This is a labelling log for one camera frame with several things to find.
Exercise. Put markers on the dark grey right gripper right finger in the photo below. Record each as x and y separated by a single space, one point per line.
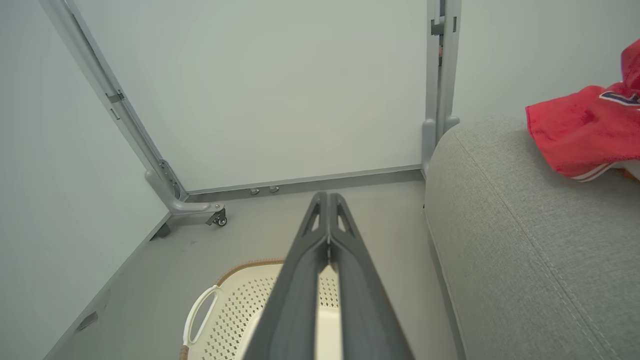
365 310

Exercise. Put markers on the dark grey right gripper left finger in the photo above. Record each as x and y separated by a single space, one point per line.
295 300

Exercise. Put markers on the red white sports jersey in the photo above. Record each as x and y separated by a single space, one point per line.
580 130

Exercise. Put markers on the white perforated laundry basket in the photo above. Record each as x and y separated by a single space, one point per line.
235 300

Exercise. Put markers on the black caster wheel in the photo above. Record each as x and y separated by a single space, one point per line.
219 219

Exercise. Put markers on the grey fabric sofa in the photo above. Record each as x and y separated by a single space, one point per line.
525 240

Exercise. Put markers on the grey partition bottom rail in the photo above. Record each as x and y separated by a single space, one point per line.
300 181

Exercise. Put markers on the grey upright partition post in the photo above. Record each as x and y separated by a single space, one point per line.
433 100

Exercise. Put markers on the grey partition frame with foot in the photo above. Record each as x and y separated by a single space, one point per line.
130 125

